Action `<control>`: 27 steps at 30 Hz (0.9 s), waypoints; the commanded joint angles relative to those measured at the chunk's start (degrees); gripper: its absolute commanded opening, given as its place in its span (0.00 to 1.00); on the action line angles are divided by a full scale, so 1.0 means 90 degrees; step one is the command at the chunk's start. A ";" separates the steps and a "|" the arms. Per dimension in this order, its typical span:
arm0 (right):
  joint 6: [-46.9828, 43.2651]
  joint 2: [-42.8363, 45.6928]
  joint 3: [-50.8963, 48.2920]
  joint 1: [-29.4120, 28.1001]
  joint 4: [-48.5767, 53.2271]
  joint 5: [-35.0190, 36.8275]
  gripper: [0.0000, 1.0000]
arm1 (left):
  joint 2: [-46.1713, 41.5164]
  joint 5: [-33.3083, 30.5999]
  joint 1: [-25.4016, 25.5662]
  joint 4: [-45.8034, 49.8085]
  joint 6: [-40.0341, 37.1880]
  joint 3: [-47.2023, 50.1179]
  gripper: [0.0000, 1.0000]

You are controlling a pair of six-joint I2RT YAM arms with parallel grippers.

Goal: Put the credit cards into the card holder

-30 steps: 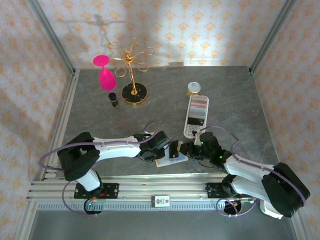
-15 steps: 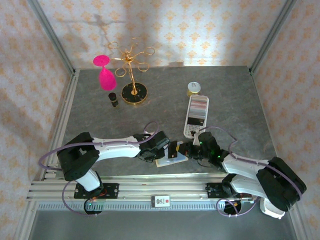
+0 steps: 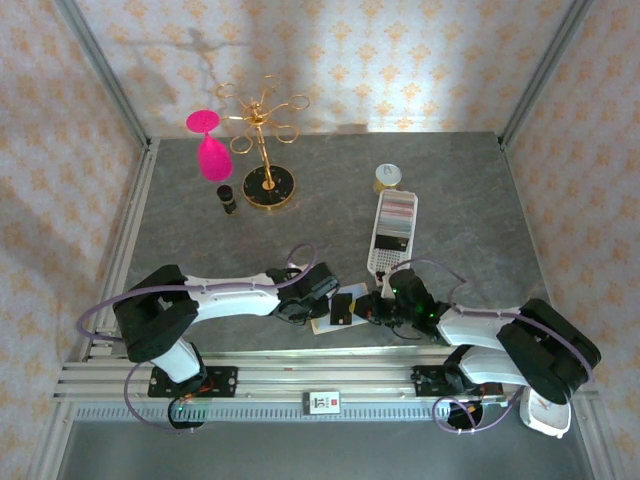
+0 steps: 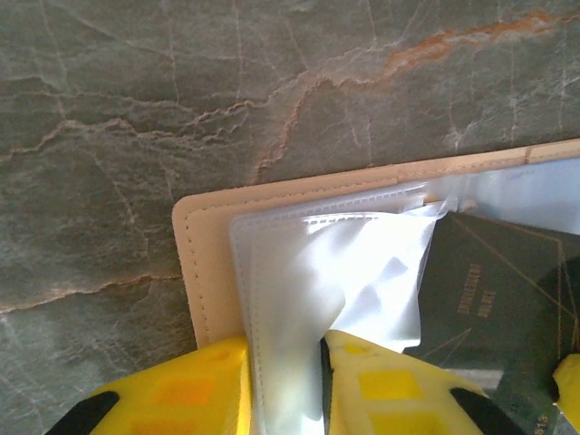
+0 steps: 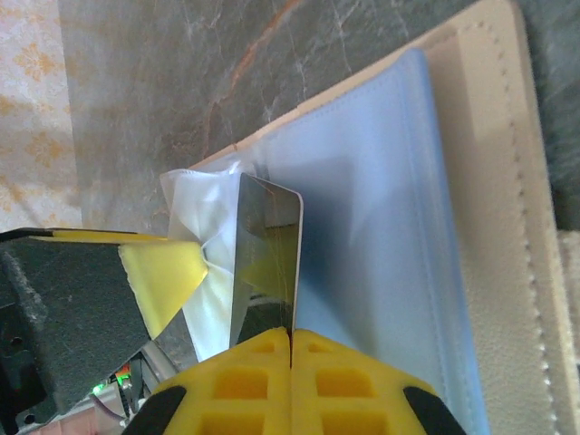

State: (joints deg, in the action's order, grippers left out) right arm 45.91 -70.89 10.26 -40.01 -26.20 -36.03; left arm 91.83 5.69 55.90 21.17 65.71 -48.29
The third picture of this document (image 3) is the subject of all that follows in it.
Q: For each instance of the white slotted plastic basket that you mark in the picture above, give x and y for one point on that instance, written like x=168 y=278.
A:
x=390 y=262

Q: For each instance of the row of pastel cards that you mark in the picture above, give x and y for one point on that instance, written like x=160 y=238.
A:
x=396 y=215

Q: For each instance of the yellow tin can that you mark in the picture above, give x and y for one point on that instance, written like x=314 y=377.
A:
x=388 y=176

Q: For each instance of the white square clock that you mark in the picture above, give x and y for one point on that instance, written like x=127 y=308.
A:
x=540 y=420

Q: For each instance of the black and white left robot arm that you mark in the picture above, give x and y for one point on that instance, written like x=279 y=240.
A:
x=225 y=300

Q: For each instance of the small dark spice bottle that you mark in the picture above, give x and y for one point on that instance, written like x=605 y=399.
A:
x=227 y=200

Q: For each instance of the white number tag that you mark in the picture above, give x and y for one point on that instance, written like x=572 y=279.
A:
x=321 y=402

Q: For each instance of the beige leather card holder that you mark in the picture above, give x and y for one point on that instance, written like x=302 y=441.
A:
x=361 y=292

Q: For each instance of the aluminium frame post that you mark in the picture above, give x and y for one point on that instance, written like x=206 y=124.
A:
x=541 y=75
x=107 y=75

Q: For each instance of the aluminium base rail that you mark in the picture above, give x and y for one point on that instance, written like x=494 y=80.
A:
x=350 y=375

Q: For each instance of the pink wine glass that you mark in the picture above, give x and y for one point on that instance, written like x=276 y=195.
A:
x=214 y=160

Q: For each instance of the black credit card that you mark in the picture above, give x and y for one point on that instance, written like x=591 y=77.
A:
x=341 y=307
x=392 y=243

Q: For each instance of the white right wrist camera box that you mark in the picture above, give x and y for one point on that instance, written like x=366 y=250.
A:
x=386 y=285

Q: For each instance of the aluminium side rail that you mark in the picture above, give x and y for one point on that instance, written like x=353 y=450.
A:
x=132 y=210

